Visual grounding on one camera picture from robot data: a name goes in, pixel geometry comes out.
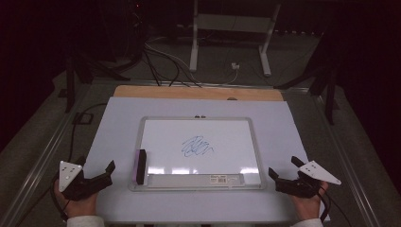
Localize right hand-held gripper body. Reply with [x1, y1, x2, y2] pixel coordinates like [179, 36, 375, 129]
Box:
[275, 160, 342, 200]

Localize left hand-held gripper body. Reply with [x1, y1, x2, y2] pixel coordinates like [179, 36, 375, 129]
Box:
[59, 160, 113, 201]

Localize purple and black whiteboard eraser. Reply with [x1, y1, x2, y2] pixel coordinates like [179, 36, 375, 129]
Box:
[134, 148, 148, 186]

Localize silver framed whiteboard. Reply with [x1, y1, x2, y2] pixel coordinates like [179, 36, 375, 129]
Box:
[128, 115, 267, 192]

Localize person's right hand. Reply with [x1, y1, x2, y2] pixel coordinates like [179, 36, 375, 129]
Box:
[288, 182, 330, 222]

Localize person's left hand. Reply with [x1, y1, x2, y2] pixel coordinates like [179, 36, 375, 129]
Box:
[53, 179, 98, 219]

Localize large white sheet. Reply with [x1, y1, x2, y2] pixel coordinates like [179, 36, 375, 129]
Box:
[82, 96, 331, 224]

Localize black floor socket box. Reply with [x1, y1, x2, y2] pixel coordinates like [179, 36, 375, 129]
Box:
[72, 112, 95, 125]

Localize black tripod stand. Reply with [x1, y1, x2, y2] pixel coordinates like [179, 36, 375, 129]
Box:
[63, 55, 131, 114]
[273, 32, 340, 126]

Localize wooden table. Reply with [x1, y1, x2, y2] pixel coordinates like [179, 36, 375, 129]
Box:
[113, 84, 285, 102]

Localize grey metal stand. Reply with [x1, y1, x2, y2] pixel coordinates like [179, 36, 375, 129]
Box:
[188, 0, 282, 78]

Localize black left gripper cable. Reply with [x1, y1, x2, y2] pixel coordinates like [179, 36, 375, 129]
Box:
[49, 102, 109, 222]

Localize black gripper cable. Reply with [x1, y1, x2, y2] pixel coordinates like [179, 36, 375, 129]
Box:
[49, 102, 109, 222]
[316, 184, 353, 227]

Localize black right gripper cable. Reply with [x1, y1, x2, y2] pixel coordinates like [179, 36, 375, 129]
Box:
[316, 184, 353, 227]

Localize aluminium floor rail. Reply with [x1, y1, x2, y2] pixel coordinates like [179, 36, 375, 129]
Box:
[0, 84, 93, 227]
[310, 93, 381, 227]

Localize bundle of black floor cables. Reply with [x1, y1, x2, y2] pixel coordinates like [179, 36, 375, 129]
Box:
[142, 37, 202, 89]

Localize white plug with cable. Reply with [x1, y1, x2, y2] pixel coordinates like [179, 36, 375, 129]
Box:
[201, 61, 241, 86]

